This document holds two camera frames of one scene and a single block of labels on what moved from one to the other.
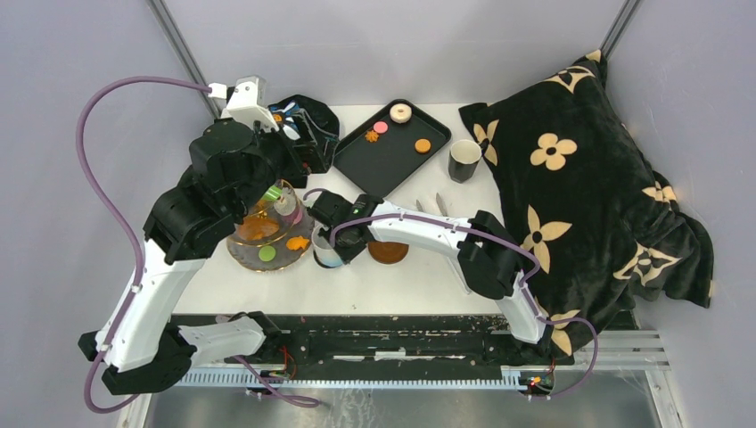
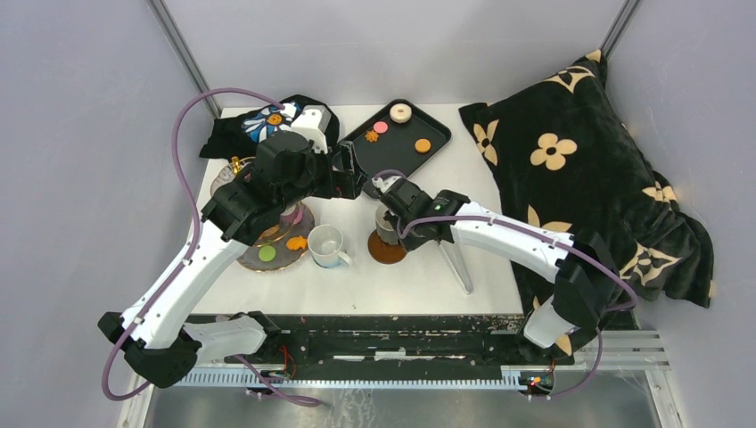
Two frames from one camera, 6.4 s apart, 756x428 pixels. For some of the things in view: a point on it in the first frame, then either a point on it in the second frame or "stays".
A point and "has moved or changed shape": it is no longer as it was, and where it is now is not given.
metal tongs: x=456 y=270 stays
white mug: x=324 y=254 stays
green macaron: x=267 y=252 stays
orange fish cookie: x=296 y=242 stays
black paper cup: x=463 y=159 has moved or changed shape
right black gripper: x=322 y=209 -> x=386 y=193
